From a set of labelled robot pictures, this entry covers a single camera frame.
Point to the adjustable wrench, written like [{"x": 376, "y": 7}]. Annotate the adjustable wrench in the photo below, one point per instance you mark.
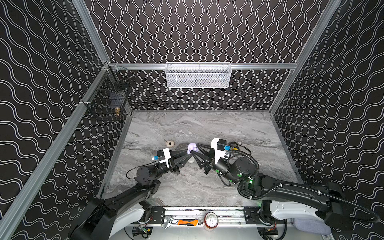
[{"x": 169, "y": 221}]

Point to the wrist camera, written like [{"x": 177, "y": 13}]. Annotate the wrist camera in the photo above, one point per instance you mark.
[
  {"x": 163, "y": 157},
  {"x": 220, "y": 148}
]

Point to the beige earbud charging case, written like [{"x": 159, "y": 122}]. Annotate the beige earbud charging case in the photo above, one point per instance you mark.
[{"x": 170, "y": 143}]

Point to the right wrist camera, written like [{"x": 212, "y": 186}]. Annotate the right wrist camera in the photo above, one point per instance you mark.
[{"x": 220, "y": 148}]

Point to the white round earbud case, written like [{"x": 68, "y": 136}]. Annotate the white round earbud case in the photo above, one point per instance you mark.
[{"x": 191, "y": 160}]

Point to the yellow black tape measure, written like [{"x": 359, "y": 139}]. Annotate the yellow black tape measure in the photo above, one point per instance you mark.
[{"x": 237, "y": 146}]

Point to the soda can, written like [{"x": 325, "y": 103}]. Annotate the soda can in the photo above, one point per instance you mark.
[{"x": 211, "y": 221}]

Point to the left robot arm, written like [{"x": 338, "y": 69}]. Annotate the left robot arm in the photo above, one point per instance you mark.
[{"x": 96, "y": 222}]

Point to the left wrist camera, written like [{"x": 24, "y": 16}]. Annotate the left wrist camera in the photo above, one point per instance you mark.
[{"x": 163, "y": 157}]

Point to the purple round earbud case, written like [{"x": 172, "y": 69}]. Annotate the purple round earbud case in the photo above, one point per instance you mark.
[{"x": 192, "y": 147}]

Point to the white wire mesh basket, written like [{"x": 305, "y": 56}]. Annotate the white wire mesh basket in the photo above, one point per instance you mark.
[{"x": 194, "y": 75}]

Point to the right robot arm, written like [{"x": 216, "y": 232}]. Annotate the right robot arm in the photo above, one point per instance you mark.
[{"x": 280, "y": 199}]

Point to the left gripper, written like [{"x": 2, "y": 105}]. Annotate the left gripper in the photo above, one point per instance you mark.
[{"x": 173, "y": 162}]

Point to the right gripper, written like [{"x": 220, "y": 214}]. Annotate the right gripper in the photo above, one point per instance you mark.
[{"x": 208, "y": 162}]

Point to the orange utility knife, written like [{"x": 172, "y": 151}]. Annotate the orange utility knife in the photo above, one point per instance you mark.
[{"x": 188, "y": 222}]

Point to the brass object in basket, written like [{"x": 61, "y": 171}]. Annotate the brass object in basket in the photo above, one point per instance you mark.
[{"x": 117, "y": 111}]

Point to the grey microphone windscreen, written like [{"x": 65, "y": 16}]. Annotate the grey microphone windscreen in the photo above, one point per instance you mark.
[{"x": 312, "y": 226}]

